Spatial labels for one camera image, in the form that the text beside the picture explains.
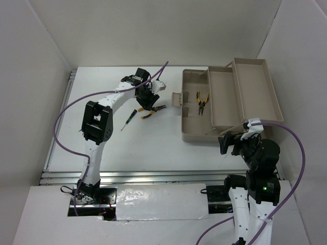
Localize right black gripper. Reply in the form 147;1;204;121
218;129;259;168

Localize yellow combination pliers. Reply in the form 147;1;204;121
196;91;209;116

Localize yellow long nose pliers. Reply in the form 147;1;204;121
141;105;166;119

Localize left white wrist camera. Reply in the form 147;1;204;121
151;80;166;94

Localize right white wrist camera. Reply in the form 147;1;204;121
241;117;264;140

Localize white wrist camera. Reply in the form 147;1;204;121
241;117;264;140
151;80;166;94

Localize beige cantilever toolbox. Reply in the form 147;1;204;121
172;58;284;142

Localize silver foil sheet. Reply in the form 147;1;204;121
115;183;209;221

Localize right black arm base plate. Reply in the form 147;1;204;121
200;185;233;214

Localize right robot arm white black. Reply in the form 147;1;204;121
218;133;281;244

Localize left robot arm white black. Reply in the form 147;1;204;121
77;68;166;204

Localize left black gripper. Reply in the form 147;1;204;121
135;84;159;111

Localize aluminium rail frame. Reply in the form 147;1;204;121
38;70;286;186

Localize green black screwdriver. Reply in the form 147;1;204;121
121;109;137;131

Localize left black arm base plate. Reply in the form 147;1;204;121
67;188;118;221

